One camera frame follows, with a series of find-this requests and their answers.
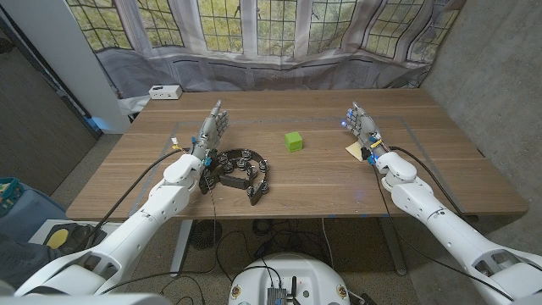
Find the teal plastic crate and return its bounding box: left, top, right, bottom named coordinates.
left=0, top=176, right=25, bottom=217

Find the white partition panel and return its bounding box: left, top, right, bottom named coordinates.
left=0, top=0, right=132, bottom=135

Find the white floor cable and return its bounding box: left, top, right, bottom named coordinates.
left=320, top=218, right=335, bottom=269

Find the black half-moon tambourine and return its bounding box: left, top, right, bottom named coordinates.
left=198, top=147, right=271, bottom=207

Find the white power strip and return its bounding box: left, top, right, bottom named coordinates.
left=148, top=84, right=184, bottom=101

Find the black floor cable bundle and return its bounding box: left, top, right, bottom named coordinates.
left=215, top=218, right=335, bottom=272

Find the round black fan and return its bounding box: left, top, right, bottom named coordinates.
left=189, top=219, right=223, bottom=251

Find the grey table leg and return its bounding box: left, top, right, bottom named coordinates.
left=379, top=216, right=408, bottom=276

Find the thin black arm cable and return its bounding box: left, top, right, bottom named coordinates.
left=99, top=164, right=219, bottom=296
left=371, top=164, right=516, bottom=301

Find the grey electronics box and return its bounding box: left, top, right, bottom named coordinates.
left=266, top=286, right=289, bottom=305

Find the pale yellow sponge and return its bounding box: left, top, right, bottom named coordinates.
left=345, top=141, right=365, bottom=163

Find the green block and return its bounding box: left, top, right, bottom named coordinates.
left=284, top=131, right=304, bottom=153

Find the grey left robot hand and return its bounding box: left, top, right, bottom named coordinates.
left=191, top=99, right=230, bottom=160

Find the printed window backdrop cloth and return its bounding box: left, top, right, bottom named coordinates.
left=65, top=0, right=467, bottom=114

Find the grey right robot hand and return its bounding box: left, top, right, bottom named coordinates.
left=340, top=101, right=389, bottom=160

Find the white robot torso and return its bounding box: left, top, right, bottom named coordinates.
left=227, top=252, right=351, bottom=305

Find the blue grey storage bin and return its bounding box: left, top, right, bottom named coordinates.
left=0, top=181, right=69, bottom=255

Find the white floor platform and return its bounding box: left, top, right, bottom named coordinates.
left=27, top=219, right=124, bottom=247

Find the white table leg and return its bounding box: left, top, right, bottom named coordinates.
left=169, top=219, right=194, bottom=279

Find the black yellow foot pedal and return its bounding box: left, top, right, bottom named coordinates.
left=44, top=226, right=72, bottom=251

